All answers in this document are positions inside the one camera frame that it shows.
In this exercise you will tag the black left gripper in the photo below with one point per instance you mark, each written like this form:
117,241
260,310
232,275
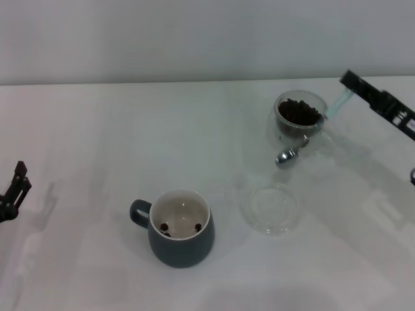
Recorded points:
6,212

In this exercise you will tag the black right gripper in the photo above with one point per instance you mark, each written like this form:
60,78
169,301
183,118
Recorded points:
397,113

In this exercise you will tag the dark grey ceramic mug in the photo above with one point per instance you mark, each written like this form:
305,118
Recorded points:
181,252

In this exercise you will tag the pile of coffee beans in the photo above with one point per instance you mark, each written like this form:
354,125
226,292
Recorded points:
298,111

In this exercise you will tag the double-walled glass cup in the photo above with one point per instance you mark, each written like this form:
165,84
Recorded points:
275,136

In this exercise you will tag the clear glass saucer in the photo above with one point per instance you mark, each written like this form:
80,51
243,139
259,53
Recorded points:
275,223

